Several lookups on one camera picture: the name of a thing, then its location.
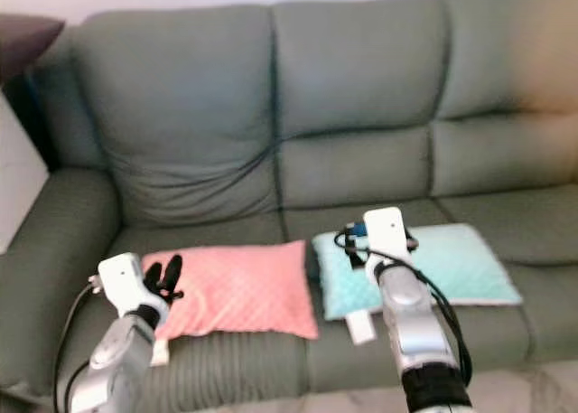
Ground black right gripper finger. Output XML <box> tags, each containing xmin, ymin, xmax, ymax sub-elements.
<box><xmin>334</xmin><ymin>229</ymin><xmax>362</xmax><ymax>269</ymax></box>

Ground pink dotted pillow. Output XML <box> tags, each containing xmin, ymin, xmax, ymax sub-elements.
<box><xmin>140</xmin><ymin>239</ymin><xmax>320</xmax><ymax>367</ymax></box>

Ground teal dotted pillow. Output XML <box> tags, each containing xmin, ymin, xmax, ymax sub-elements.
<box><xmin>312</xmin><ymin>222</ymin><xmax>525</xmax><ymax>346</ymax></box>

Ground green leather sofa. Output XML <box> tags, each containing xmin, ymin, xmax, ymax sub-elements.
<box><xmin>0</xmin><ymin>0</ymin><xmax>578</xmax><ymax>405</ymax></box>

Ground large grey pillow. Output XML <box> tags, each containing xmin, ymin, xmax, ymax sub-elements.
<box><xmin>0</xmin><ymin>14</ymin><xmax>66</xmax><ymax>87</ymax></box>

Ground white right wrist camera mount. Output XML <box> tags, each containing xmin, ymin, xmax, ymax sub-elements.
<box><xmin>363</xmin><ymin>206</ymin><xmax>407</xmax><ymax>269</ymax></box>

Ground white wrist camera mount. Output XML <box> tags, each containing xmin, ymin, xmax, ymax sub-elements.
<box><xmin>98</xmin><ymin>253</ymin><xmax>168</xmax><ymax>320</ymax></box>
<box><xmin>363</xmin><ymin>206</ymin><xmax>407</xmax><ymax>269</ymax></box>

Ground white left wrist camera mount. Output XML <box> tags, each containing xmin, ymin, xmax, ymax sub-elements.
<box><xmin>98</xmin><ymin>253</ymin><xmax>168</xmax><ymax>320</ymax></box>

